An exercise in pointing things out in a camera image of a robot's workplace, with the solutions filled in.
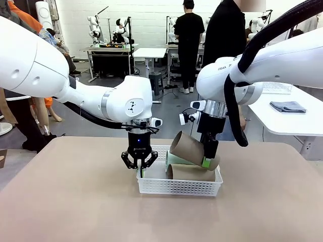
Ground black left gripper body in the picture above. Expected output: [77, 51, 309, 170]
[127, 131, 153, 165]

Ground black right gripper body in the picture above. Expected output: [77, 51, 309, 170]
[196, 113, 227, 142]

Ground brown paper cup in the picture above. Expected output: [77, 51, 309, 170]
[169, 130, 221, 171]
[168, 163, 217, 182]

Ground pale green cup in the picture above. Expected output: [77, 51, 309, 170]
[165, 150, 200, 173]

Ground white perforated plastic basket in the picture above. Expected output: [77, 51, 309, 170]
[136, 145, 224, 198]

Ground person's bare hand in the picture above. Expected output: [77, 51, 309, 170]
[239, 113, 250, 132]

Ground grey plastic stool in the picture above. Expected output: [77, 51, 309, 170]
[148, 72, 164, 96]

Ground grey folded cloth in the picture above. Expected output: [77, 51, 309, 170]
[269, 100, 307, 113]

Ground white side table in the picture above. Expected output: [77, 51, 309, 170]
[248, 83, 323, 161]

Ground standing person black t-shirt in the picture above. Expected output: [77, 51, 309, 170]
[174, 0, 205, 94]

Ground grey workbench black cabinet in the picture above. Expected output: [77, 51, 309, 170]
[80, 43, 140, 84]

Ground white height-adjustable desk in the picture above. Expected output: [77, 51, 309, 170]
[132, 47, 168, 104]

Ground person in black sweater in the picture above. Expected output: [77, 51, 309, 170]
[201, 0, 267, 132]

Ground person in dark green jacket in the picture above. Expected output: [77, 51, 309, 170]
[0, 0, 58, 154]

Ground seated person beige trousers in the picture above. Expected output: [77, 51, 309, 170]
[46, 27, 81, 75]

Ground brown cardboard piece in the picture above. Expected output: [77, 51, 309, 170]
[0, 148, 8, 169]

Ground white round stand base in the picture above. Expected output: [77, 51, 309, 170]
[0, 122, 13, 137]

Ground white tower air conditioner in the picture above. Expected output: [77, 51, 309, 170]
[35, 1, 55, 31]

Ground figure in orange jacket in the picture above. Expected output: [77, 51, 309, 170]
[7, 0, 63, 137]

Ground black braided cable sleeve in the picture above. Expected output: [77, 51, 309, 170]
[224, 0, 313, 148]

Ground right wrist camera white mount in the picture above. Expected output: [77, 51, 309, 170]
[179, 112, 200, 126]

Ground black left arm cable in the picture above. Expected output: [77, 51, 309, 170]
[62, 100, 127, 130]

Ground grey workbench with frame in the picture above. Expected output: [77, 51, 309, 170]
[165, 42, 206, 85]

